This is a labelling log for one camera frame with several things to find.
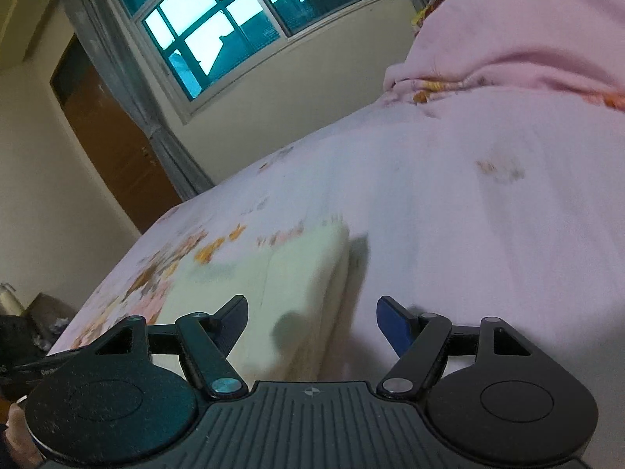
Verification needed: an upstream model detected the white framed window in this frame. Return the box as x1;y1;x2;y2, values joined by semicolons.
107;0;416;124

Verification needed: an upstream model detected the pink floral bed sheet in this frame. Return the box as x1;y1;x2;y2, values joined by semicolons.
46;83;625;388

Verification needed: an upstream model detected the dark bag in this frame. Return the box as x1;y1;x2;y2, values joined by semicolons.
0;313;52;358

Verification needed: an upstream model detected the brown wooden door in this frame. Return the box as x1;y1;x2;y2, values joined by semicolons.
49;33;182;236

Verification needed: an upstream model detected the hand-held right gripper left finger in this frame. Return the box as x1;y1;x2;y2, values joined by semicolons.
95;295;250;400

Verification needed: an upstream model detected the brown cardboard box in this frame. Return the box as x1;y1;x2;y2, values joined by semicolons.
23;292;76;350

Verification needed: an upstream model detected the red yellow floral pillow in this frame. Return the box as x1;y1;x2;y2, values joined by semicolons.
410;0;454;36

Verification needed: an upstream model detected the person's left forearm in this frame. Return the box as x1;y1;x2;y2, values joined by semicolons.
6;395;40;468

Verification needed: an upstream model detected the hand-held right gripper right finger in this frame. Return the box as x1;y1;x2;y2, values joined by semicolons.
376;295;528;399

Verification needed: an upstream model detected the cream knit sweater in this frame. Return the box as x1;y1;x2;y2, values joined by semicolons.
146;219;353;386

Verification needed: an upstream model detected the plain pink blanket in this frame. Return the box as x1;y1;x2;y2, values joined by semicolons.
383;0;625;114

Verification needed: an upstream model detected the white bottle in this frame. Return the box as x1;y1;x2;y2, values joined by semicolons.
0;282;23;315

